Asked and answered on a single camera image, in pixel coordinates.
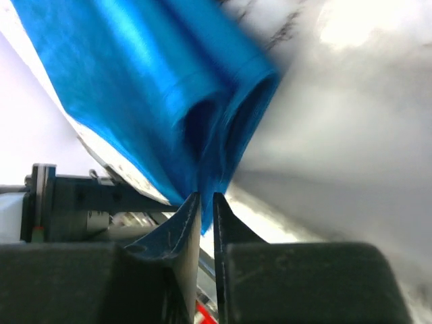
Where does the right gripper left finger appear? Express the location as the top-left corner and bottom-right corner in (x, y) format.
(1, 193), (200, 323)

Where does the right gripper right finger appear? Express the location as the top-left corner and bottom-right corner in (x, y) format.
(213, 193), (412, 323)

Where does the blue satin napkin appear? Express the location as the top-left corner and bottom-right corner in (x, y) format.
(13, 1), (279, 230)

